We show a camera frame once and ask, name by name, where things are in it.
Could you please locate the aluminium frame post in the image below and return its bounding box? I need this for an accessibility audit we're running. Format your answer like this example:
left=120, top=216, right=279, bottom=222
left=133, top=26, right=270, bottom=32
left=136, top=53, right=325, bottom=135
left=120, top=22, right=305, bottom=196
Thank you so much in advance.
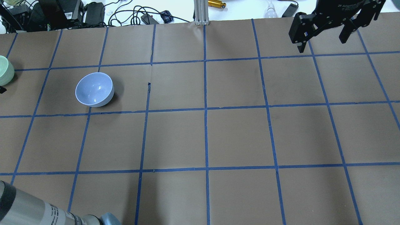
left=194, top=0, right=210, bottom=26

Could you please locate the white light bulb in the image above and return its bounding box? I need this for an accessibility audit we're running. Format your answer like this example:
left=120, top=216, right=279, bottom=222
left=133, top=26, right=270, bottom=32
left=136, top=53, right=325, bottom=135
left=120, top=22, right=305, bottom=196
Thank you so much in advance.
left=265, top=0, right=278, bottom=18

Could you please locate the black power adapter brick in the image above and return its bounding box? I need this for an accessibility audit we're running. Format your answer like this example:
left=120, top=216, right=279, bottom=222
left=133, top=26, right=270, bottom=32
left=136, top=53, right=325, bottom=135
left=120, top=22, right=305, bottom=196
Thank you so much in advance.
left=84, top=2, right=105, bottom=25

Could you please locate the blue ceramic bowl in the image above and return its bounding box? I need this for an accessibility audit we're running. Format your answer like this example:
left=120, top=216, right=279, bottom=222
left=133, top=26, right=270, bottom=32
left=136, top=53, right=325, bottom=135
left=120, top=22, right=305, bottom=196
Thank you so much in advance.
left=75, top=72, right=114, bottom=108

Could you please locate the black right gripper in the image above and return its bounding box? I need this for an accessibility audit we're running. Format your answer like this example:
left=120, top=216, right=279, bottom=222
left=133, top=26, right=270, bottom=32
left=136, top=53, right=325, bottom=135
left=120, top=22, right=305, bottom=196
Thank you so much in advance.
left=288, top=0, right=386, bottom=53

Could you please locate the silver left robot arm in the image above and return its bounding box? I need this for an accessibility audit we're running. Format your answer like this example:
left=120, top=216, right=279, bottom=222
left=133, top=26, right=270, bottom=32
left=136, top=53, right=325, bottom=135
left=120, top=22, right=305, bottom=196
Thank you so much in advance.
left=0, top=181, right=121, bottom=225

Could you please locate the yellow brass cylinder tool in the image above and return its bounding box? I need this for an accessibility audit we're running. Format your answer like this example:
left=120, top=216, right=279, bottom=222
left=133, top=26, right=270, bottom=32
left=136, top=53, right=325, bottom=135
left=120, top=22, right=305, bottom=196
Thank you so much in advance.
left=208, top=0, right=226, bottom=9

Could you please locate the green ceramic bowl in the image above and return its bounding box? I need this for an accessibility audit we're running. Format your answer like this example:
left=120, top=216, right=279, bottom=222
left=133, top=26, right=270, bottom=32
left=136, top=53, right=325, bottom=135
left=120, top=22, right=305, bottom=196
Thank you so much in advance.
left=0, top=55, right=15, bottom=86

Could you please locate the small black charger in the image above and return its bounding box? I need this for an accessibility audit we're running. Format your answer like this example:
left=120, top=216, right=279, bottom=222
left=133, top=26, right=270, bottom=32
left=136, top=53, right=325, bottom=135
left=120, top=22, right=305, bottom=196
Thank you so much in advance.
left=282, top=3, right=298, bottom=18

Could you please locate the brown paper table mat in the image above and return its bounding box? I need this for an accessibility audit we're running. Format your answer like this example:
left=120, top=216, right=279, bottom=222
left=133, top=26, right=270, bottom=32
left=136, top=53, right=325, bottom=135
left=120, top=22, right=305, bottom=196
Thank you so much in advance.
left=1, top=12, right=400, bottom=225

